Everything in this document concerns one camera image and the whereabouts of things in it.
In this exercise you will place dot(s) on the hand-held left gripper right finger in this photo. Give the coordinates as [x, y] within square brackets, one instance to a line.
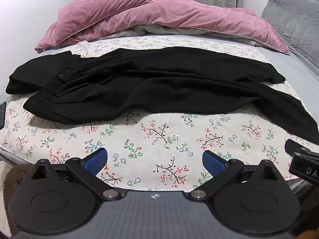
[211, 160]

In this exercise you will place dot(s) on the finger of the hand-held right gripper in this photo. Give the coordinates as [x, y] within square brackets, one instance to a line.
[296, 147]

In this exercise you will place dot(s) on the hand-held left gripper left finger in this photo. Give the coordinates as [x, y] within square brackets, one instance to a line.
[97, 158]

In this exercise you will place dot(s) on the black pants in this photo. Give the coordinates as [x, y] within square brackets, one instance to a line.
[162, 87]

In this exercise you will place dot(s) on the floral bed cover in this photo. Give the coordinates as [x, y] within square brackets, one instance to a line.
[162, 134]

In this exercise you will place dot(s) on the brown rug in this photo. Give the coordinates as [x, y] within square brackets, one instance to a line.
[12, 179]

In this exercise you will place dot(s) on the black flat object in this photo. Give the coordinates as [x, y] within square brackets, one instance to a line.
[2, 114]

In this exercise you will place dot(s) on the black folded garment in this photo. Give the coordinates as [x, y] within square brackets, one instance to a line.
[30, 74]

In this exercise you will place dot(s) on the grey quilted pillow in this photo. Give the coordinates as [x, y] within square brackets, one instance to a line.
[294, 20]

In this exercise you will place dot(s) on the pink duvet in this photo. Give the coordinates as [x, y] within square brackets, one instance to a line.
[199, 17]

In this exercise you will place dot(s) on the pink pillow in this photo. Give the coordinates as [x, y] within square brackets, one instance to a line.
[99, 12]

